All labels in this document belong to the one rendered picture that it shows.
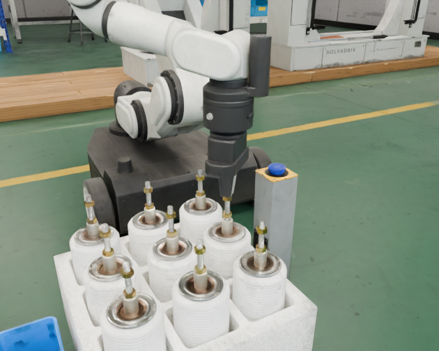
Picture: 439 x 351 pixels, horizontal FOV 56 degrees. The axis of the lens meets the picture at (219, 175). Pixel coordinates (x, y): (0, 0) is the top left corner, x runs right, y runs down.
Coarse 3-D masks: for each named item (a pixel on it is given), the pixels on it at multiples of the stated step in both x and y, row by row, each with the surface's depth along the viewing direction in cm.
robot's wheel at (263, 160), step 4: (252, 148) 138; (256, 148) 138; (260, 148) 138; (252, 152) 136; (256, 152) 136; (260, 152) 136; (264, 152) 137; (256, 156) 134; (260, 156) 135; (264, 156) 135; (256, 160) 134; (260, 160) 134; (264, 160) 134; (268, 160) 135; (260, 164) 133; (264, 164) 133; (268, 164) 134; (260, 168) 133; (252, 204) 142
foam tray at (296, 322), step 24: (120, 240) 93; (72, 264) 87; (72, 288) 78; (144, 288) 78; (288, 288) 78; (72, 312) 73; (168, 312) 74; (240, 312) 73; (288, 312) 73; (312, 312) 73; (72, 336) 85; (96, 336) 68; (168, 336) 68; (240, 336) 68; (264, 336) 69; (288, 336) 73; (312, 336) 76
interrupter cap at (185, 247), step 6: (162, 240) 80; (180, 240) 80; (186, 240) 80; (156, 246) 78; (162, 246) 78; (180, 246) 78; (186, 246) 78; (192, 246) 78; (156, 252) 76; (162, 252) 76; (168, 252) 77; (174, 252) 77; (180, 252) 76; (186, 252) 76; (162, 258) 74; (168, 258) 74; (174, 258) 74; (180, 258) 75
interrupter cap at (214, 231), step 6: (234, 222) 85; (210, 228) 83; (216, 228) 84; (234, 228) 84; (240, 228) 84; (210, 234) 81; (216, 234) 82; (222, 234) 82; (234, 234) 82; (240, 234) 82; (216, 240) 80; (222, 240) 79; (228, 240) 79; (234, 240) 80
